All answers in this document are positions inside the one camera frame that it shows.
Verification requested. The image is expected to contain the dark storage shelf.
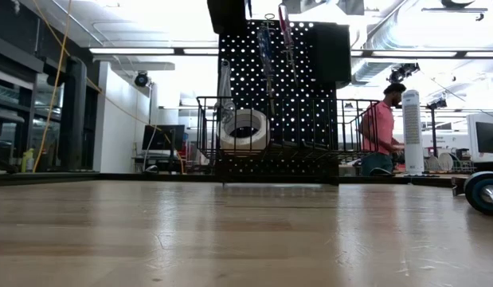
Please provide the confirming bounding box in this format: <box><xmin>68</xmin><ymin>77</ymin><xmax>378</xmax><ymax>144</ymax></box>
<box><xmin>0</xmin><ymin>31</ymin><xmax>46</xmax><ymax>173</ymax></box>

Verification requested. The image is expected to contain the yellow cable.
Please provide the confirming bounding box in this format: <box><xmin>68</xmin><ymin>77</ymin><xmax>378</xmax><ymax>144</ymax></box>
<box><xmin>30</xmin><ymin>0</ymin><xmax>186</xmax><ymax>175</ymax></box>

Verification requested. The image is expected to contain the ceiling light bar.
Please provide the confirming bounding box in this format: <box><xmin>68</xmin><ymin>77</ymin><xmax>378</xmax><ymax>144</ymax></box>
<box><xmin>88</xmin><ymin>46</ymin><xmax>219</xmax><ymax>56</ymax></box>
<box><xmin>351</xmin><ymin>49</ymin><xmax>493</xmax><ymax>61</ymax></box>

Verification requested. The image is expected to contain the wide black plastic bin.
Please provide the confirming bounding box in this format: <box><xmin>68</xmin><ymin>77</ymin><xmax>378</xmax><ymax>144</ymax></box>
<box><xmin>206</xmin><ymin>0</ymin><xmax>249</xmax><ymax>35</ymax></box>

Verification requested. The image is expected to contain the black computer monitor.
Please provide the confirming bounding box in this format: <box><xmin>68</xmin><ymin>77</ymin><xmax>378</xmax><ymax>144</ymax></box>
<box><xmin>141</xmin><ymin>124</ymin><xmax>186</xmax><ymax>152</ymax></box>
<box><xmin>474</xmin><ymin>121</ymin><xmax>493</xmax><ymax>155</ymax></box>

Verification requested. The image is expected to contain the white tower fan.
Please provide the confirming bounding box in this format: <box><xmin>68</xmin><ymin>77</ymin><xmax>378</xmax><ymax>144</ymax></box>
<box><xmin>401</xmin><ymin>89</ymin><xmax>425</xmax><ymax>175</ymax></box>

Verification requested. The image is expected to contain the red clear screwdriver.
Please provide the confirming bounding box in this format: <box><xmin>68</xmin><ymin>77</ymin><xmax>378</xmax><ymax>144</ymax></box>
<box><xmin>277</xmin><ymin>2</ymin><xmax>299</xmax><ymax>88</ymax></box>

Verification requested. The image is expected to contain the black wire basket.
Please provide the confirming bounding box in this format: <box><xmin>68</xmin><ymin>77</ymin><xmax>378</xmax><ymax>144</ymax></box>
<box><xmin>195</xmin><ymin>95</ymin><xmax>381</xmax><ymax>162</ymax></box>

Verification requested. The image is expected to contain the black tripod stand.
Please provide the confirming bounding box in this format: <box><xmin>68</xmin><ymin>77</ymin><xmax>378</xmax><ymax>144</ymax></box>
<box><xmin>425</xmin><ymin>97</ymin><xmax>450</xmax><ymax>161</ymax></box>

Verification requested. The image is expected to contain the large blue clear screwdriver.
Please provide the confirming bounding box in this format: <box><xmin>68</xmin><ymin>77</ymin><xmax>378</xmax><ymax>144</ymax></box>
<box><xmin>256</xmin><ymin>24</ymin><xmax>277</xmax><ymax>116</ymax></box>

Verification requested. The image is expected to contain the grey ventilation duct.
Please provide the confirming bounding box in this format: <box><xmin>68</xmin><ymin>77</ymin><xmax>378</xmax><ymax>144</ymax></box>
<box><xmin>351</xmin><ymin>61</ymin><xmax>395</xmax><ymax>83</ymax></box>

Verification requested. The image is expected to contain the yellow green bottle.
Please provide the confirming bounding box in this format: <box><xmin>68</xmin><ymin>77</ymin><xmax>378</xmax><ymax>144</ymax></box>
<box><xmin>21</xmin><ymin>147</ymin><xmax>36</xmax><ymax>172</ymax></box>

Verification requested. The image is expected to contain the black pegboard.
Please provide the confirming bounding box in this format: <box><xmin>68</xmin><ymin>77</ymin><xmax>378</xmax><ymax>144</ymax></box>
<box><xmin>214</xmin><ymin>18</ymin><xmax>353</xmax><ymax>187</ymax></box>

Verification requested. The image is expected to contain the white tape roll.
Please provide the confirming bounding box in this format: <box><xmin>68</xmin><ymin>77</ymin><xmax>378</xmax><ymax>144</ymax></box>
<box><xmin>217</xmin><ymin>108</ymin><xmax>272</xmax><ymax>151</ymax></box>

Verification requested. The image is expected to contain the tall black plastic bin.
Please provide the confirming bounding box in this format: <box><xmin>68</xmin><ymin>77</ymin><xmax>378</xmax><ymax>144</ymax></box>
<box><xmin>308</xmin><ymin>22</ymin><xmax>353</xmax><ymax>90</ymax></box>

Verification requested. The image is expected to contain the person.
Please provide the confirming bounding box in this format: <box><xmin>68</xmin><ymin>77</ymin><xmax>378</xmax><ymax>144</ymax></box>
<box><xmin>357</xmin><ymin>81</ymin><xmax>408</xmax><ymax>177</ymax></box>

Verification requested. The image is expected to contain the round black lamp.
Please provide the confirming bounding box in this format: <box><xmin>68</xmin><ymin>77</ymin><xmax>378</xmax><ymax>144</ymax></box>
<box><xmin>133</xmin><ymin>70</ymin><xmax>152</xmax><ymax>88</ymax></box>

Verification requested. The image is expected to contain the black blue grip screwdriver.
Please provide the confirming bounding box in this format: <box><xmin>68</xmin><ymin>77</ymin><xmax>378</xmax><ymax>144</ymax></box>
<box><xmin>463</xmin><ymin>170</ymin><xmax>493</xmax><ymax>218</ymax></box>

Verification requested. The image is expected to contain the black ceiling fixture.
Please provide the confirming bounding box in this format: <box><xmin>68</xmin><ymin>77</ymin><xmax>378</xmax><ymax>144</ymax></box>
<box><xmin>386</xmin><ymin>62</ymin><xmax>422</xmax><ymax>85</ymax></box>

